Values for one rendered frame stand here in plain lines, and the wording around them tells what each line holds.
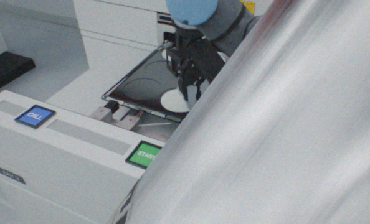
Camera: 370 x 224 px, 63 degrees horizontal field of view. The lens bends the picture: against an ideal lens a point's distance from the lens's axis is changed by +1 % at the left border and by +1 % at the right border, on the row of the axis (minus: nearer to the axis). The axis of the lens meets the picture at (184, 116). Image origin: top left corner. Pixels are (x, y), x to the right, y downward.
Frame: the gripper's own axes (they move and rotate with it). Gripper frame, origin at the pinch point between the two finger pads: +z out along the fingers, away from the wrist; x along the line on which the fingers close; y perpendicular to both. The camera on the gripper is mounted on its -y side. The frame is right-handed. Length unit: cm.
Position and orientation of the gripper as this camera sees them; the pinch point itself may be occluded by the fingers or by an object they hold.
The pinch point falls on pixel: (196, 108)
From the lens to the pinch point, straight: 71.3
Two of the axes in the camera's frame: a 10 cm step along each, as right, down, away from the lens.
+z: 0.0, 7.7, 6.4
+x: -8.2, 3.6, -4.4
